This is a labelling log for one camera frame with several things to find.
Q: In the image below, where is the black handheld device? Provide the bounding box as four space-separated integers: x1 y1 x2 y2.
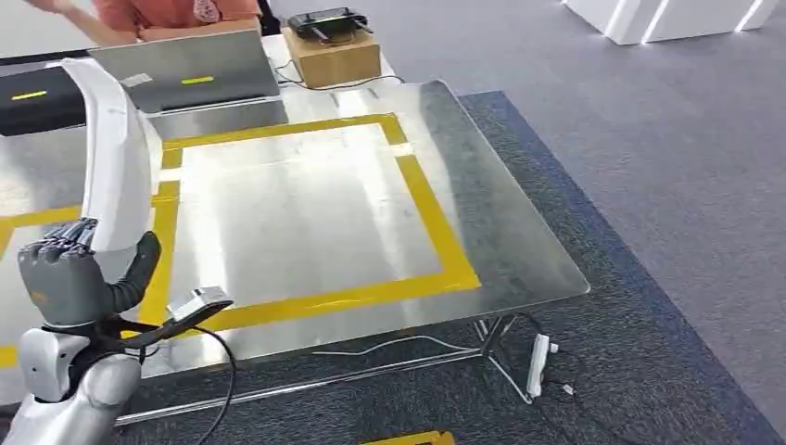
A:
286 6 374 45

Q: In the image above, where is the silver laptop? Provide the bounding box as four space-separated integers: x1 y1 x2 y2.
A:
88 29 290 141

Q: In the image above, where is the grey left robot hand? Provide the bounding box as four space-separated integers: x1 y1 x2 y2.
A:
17 218 163 328

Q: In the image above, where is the white cable under bench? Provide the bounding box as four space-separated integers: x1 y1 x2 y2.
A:
312 334 480 358

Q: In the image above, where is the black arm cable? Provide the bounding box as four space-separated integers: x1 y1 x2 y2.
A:
190 325 237 445

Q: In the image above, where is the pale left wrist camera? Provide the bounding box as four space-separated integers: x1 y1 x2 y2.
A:
167 286 235 324

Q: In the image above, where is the cardboard box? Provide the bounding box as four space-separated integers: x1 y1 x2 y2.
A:
282 25 383 90

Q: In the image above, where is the white curved plastic trim part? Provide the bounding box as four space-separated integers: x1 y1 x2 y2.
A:
61 57 164 254

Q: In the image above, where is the black cable on bench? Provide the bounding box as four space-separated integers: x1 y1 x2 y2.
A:
270 57 407 92

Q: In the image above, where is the person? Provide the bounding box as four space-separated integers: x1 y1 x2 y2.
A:
24 0 265 47

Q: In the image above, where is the steel bench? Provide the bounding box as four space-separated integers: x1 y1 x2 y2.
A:
0 33 592 428

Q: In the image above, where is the white power strip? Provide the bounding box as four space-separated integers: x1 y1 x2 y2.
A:
526 333 560 400

